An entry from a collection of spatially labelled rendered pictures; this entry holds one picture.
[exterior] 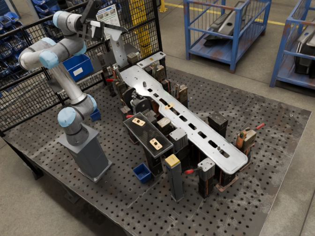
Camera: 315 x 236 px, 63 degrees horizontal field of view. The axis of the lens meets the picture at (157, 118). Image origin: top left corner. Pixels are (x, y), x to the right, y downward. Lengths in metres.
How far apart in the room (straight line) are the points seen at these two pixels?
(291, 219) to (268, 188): 0.78
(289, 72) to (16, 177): 3.57
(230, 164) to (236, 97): 0.97
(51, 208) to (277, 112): 2.37
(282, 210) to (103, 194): 1.61
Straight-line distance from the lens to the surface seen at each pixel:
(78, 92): 1.69
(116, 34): 1.11
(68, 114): 1.66
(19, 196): 3.24
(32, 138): 2.62
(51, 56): 1.20
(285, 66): 3.86
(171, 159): 1.47
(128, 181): 1.99
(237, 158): 1.68
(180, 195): 1.83
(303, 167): 2.99
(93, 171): 1.98
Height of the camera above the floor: 2.39
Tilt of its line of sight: 47 degrees down
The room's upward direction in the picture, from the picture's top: 11 degrees counter-clockwise
